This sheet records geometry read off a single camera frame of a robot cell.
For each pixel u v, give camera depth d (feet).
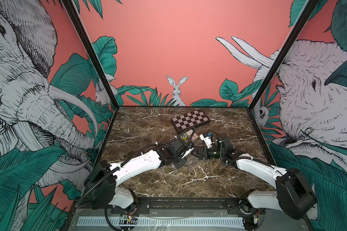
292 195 1.37
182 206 2.48
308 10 2.30
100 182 1.27
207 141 2.51
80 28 2.50
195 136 3.29
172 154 2.02
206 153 2.36
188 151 2.22
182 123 3.52
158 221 2.30
